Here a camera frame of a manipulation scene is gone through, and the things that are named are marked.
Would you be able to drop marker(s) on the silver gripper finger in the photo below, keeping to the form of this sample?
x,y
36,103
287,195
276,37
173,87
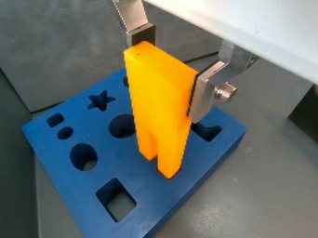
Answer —
x,y
138,28

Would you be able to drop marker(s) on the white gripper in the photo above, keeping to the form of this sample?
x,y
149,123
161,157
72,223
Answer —
x,y
279,29

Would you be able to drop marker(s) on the yellow double-square forked block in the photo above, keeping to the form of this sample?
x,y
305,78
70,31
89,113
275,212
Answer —
x,y
161,82

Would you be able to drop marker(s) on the blue shape-sorting board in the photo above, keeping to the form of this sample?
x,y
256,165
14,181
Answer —
x,y
117,195

